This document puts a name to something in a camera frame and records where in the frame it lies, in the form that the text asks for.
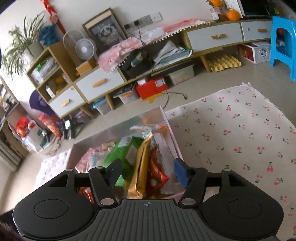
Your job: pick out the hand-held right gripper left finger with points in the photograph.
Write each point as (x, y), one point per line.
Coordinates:
(115, 172)

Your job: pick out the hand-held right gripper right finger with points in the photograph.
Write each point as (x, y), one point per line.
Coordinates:
(181, 172)

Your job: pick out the green snack packet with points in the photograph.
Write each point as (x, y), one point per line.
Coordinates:
(124, 153)

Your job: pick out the gold foil snack packet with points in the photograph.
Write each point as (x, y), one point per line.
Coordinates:
(140, 169)

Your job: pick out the pink white snack packet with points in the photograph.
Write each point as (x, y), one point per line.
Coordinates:
(92, 158)

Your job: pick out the orange red snack packet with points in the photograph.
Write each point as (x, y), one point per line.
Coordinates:
(85, 192)

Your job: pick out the pink cardboard box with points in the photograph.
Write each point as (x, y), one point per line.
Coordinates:
(99, 137)

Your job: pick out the black folded tripod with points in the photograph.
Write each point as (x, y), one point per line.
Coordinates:
(71, 128)

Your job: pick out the cherry print cloth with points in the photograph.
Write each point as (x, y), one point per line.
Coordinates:
(231, 129)

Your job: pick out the clear bin with blue lid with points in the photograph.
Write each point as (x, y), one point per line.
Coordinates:
(101, 106)

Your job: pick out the clear storage bin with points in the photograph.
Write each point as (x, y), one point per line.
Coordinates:
(127, 96)
(180, 75)

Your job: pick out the red patterned bag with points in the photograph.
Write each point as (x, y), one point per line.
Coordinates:
(49, 125)

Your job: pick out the red cardboard box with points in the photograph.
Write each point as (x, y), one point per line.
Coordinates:
(151, 89)

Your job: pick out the wooden cabinet with white drawers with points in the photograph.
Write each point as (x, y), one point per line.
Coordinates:
(111, 79)

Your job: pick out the red and white bag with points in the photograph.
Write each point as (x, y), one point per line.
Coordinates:
(27, 134)

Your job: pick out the purple cap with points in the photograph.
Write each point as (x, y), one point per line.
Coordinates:
(39, 104)

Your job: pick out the black bag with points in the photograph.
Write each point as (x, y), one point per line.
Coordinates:
(136, 66)

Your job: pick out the small cardboard box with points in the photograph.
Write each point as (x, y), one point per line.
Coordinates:
(85, 67)

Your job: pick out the pink floral cloth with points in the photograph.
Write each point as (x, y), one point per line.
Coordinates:
(115, 55)

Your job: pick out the yellow egg tray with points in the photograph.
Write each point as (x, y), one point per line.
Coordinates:
(223, 63)

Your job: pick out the white green folded cloth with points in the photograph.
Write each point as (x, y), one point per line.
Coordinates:
(172, 53)

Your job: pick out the wooden bookshelf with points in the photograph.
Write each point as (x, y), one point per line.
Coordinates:
(8, 104)

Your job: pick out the framed cat picture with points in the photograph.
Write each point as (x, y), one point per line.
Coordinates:
(106, 34)

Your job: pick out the white printed box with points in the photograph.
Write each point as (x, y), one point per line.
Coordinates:
(261, 53)

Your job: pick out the blue knitted decoration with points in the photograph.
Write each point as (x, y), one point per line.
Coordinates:
(49, 34)

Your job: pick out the blue plastic stool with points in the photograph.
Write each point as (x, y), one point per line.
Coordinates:
(274, 51)

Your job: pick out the potted green plant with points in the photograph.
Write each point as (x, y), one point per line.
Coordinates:
(22, 46)

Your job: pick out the orange fruit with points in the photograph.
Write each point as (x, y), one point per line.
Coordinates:
(234, 15)
(216, 2)

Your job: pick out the red hanging decoration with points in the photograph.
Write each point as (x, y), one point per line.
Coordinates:
(54, 14)

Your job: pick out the black microwave oven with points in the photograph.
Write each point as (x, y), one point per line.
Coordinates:
(256, 7)

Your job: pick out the wall power socket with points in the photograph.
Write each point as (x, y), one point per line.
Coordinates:
(148, 19)

